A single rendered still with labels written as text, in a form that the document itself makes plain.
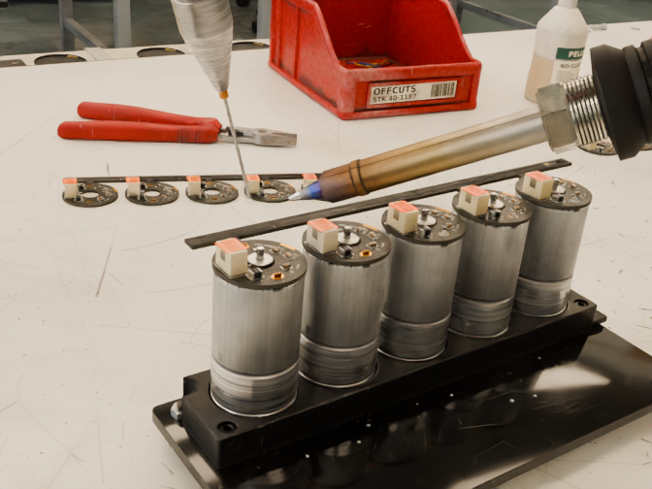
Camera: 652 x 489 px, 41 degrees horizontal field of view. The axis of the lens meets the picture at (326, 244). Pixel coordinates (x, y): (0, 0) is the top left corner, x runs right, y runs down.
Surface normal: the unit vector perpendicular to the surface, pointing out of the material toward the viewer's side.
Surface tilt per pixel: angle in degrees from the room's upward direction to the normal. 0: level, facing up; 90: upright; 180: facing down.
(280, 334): 90
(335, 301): 90
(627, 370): 0
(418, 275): 90
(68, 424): 0
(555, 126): 90
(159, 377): 0
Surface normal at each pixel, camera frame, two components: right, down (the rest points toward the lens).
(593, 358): 0.07, -0.89
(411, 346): 0.03, 0.46
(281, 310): 0.52, 0.43
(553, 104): -0.41, -0.53
